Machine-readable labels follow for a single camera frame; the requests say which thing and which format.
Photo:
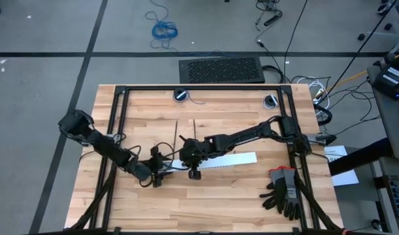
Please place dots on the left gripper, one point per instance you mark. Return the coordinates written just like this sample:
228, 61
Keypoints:
156, 169

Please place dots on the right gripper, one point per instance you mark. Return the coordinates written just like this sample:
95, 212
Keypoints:
194, 151

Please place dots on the black zip tie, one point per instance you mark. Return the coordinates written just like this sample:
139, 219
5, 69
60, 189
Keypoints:
194, 129
175, 137

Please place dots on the white duct cover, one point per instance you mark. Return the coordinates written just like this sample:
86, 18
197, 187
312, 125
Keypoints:
235, 159

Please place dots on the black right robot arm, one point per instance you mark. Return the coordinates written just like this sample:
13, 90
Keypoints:
245, 137

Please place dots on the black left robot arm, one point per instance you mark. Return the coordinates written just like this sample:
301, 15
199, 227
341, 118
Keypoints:
104, 147

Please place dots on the round black table grommet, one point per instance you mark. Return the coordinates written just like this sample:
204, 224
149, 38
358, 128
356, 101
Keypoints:
180, 95
270, 102

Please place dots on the gray black work glove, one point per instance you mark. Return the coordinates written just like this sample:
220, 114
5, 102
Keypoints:
290, 196
277, 182

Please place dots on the white paper sheet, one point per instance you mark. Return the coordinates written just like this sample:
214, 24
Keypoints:
344, 178

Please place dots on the black power strip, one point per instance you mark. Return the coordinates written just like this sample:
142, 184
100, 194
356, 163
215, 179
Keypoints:
273, 19

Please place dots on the dark desk crossbar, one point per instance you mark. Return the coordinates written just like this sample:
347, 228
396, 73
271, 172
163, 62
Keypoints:
359, 158

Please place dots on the gray cabinet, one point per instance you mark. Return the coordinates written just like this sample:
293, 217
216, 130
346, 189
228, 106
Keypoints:
382, 209

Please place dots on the gray side desk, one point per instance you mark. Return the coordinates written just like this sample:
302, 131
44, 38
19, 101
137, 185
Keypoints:
390, 124

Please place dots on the black desktop device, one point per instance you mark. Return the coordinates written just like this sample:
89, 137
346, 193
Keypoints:
390, 81

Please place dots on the gray chair base casters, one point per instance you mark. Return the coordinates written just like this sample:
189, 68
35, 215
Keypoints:
382, 33

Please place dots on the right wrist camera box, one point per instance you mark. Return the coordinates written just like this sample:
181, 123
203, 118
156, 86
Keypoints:
194, 174

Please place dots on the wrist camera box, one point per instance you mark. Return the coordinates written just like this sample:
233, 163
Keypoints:
194, 174
153, 151

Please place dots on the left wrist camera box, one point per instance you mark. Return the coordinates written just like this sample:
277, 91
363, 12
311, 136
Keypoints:
153, 151

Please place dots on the black aluminium table frame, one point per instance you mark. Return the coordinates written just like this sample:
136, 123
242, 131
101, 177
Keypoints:
202, 87

